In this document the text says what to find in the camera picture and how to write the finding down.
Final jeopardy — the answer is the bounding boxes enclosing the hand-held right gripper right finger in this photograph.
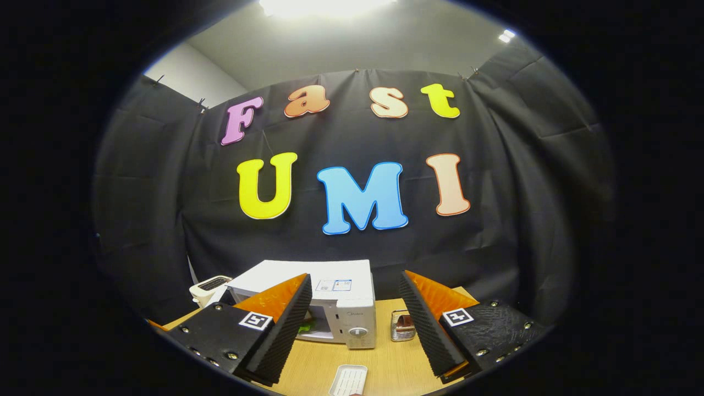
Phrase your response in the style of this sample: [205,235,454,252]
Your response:
[397,269,551,384]

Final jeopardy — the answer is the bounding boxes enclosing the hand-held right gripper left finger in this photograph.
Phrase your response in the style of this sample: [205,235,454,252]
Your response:
[165,273,313,387]

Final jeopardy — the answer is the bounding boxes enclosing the white microwave oven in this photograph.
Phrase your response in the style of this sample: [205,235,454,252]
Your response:
[220,260,378,350]

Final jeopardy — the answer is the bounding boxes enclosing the white toaster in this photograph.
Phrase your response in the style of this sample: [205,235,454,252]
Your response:
[189,275,234,309]

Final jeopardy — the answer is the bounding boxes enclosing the white plastic tray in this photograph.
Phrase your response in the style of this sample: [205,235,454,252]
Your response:
[329,364,368,396]

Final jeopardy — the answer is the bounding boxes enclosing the large ceiling light panel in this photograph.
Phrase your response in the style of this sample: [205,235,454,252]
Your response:
[258,0,397,17]

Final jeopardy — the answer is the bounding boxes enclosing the metal wire basket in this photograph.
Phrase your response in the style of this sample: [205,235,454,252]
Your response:
[390,310,417,343]

